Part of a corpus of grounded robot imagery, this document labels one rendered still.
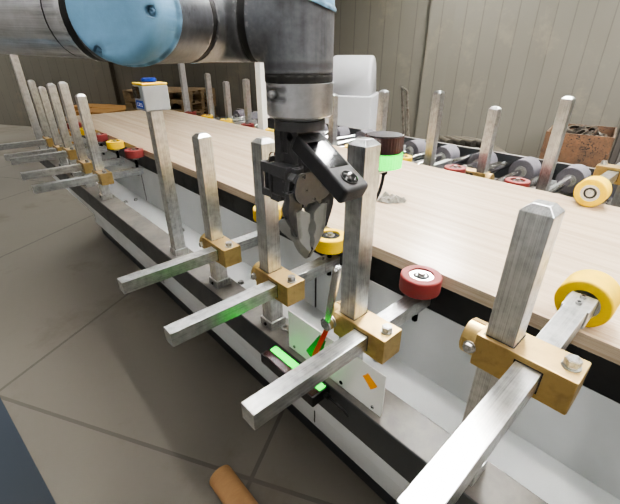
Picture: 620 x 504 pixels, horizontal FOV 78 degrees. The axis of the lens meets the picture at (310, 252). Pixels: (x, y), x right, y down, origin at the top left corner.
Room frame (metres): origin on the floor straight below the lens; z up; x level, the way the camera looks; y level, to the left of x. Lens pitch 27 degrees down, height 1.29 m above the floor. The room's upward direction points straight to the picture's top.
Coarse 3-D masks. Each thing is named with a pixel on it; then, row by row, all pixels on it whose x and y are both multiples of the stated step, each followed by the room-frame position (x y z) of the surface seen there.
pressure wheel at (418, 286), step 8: (408, 272) 0.65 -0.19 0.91; (416, 272) 0.65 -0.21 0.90; (424, 272) 0.64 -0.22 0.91; (432, 272) 0.65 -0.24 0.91; (400, 280) 0.64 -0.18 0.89; (408, 280) 0.62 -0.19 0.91; (416, 280) 0.62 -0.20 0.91; (424, 280) 0.62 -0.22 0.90; (432, 280) 0.62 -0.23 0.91; (440, 280) 0.62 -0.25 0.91; (400, 288) 0.63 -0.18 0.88; (408, 288) 0.61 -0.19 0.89; (416, 288) 0.60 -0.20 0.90; (424, 288) 0.60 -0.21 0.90; (432, 288) 0.60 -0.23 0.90; (440, 288) 0.62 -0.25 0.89; (408, 296) 0.61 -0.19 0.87; (416, 296) 0.60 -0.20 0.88; (424, 296) 0.60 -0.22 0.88; (432, 296) 0.60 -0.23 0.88; (416, 320) 0.63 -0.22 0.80
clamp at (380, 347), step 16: (336, 304) 0.59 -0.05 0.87; (336, 320) 0.56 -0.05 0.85; (352, 320) 0.54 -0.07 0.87; (368, 320) 0.54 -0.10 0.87; (384, 320) 0.54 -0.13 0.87; (368, 336) 0.51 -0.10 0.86; (384, 336) 0.50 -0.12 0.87; (400, 336) 0.51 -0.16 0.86; (368, 352) 0.51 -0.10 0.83; (384, 352) 0.49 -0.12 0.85
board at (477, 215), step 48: (144, 144) 1.87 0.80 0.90; (192, 144) 1.87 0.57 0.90; (240, 144) 1.87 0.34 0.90; (240, 192) 1.18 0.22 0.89; (432, 192) 1.15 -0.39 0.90; (480, 192) 1.15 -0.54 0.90; (528, 192) 1.15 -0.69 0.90; (384, 240) 0.80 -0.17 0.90; (432, 240) 0.80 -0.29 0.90; (480, 240) 0.80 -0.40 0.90; (576, 240) 0.80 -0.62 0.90; (480, 288) 0.60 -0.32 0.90; (576, 336) 0.47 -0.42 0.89
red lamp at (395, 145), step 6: (378, 138) 0.57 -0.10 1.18; (396, 138) 0.57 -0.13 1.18; (402, 138) 0.58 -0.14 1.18; (384, 144) 0.57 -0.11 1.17; (390, 144) 0.57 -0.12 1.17; (396, 144) 0.57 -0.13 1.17; (402, 144) 0.58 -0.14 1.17; (384, 150) 0.57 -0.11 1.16; (390, 150) 0.57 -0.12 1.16; (396, 150) 0.57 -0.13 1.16; (402, 150) 0.58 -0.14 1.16
